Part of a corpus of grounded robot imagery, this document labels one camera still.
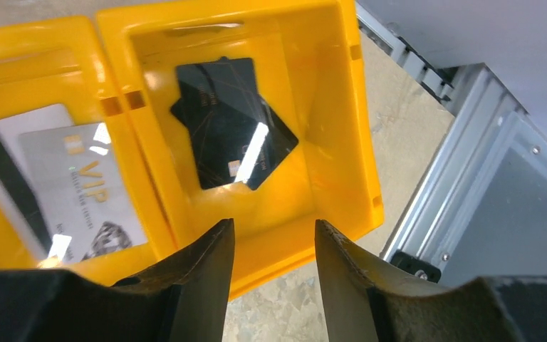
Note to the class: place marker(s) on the black credit card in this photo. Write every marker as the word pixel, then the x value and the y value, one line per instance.
pixel 220 136
pixel 227 85

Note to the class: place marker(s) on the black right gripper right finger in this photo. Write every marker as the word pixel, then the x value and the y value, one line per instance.
pixel 367 299

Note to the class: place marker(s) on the silver VIP credit card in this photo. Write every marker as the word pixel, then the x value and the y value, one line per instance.
pixel 78 186

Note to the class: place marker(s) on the white credit card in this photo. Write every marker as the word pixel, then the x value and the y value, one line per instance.
pixel 17 199

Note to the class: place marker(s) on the aluminium frame rail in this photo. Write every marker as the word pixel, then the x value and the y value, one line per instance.
pixel 480 208

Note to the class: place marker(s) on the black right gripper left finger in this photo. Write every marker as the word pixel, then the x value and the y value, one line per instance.
pixel 180 298

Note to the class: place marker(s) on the orange plastic divided bin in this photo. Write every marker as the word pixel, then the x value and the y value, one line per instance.
pixel 119 70

